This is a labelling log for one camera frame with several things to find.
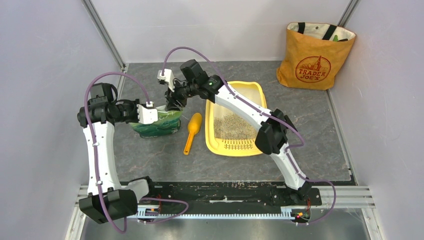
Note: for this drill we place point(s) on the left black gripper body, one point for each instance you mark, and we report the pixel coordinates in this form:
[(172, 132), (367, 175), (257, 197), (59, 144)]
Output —
[(127, 112)]

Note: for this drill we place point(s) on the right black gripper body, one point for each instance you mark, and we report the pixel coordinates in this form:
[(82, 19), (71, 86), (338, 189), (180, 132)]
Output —
[(183, 91)]

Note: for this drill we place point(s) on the green litter bag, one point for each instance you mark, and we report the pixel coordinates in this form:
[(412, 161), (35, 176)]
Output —
[(168, 123)]

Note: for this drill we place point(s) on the orange litter scoop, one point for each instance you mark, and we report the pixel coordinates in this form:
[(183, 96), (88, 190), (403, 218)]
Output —
[(193, 128)]

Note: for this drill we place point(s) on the yellow litter box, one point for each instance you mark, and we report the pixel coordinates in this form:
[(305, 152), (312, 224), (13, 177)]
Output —
[(225, 147)]

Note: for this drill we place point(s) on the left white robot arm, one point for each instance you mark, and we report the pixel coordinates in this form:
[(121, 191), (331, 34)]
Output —
[(106, 198)]

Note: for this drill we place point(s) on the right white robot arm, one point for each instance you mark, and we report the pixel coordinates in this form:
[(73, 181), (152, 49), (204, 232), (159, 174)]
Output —
[(271, 125)]

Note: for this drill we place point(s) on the grey litter pile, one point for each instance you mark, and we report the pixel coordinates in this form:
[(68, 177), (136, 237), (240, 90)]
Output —
[(233, 127)]

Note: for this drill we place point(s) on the orange Trader Joe's bag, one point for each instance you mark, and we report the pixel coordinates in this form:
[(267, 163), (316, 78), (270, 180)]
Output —
[(314, 54)]

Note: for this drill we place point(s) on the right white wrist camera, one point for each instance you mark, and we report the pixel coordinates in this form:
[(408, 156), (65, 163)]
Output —
[(166, 77)]

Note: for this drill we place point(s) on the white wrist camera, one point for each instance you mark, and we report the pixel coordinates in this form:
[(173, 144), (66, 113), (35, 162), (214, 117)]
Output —
[(166, 77), (147, 113)]

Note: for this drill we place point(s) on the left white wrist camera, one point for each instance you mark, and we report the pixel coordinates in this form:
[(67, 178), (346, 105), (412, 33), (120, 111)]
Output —
[(147, 113)]

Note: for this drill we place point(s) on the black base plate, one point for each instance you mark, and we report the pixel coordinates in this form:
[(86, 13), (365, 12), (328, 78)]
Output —
[(227, 198)]

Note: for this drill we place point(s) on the aluminium rail frame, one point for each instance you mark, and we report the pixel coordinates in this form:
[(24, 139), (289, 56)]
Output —
[(346, 213)]

